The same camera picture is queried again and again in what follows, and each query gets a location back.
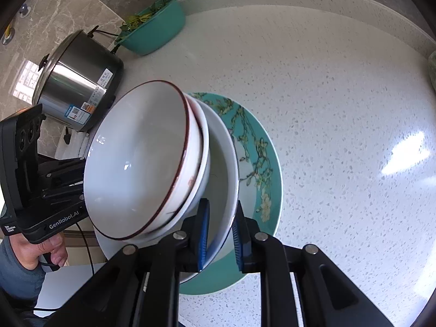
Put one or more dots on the person's left forearm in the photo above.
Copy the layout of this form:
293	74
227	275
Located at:
17	281

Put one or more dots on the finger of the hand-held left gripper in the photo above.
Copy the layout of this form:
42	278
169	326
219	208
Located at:
61	168
63	191

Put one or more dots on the plain white bowl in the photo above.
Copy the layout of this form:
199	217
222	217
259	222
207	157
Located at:
221	184

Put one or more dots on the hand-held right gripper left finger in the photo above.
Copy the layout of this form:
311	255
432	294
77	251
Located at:
203	238

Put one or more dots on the plastic bag of greens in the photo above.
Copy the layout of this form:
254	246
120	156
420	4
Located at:
432	71

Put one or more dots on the teal floral plate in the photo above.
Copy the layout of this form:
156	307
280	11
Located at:
262	163

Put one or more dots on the red rimmed white bowl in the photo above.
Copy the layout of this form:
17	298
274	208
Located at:
136	160
203	177

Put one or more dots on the small floor fixture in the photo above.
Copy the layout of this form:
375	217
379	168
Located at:
24	10

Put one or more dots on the person's left hand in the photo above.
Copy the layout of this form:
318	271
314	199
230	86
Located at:
51	248

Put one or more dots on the teal plastic basin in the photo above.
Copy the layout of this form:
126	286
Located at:
158	29

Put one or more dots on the green leafy vegetables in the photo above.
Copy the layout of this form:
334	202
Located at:
143	17

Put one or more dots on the yellow floor object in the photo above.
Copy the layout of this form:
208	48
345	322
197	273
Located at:
7	34

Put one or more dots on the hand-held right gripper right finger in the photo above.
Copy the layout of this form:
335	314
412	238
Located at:
237	242

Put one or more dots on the stainless steel rice cooker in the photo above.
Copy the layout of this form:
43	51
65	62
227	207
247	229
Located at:
78	75

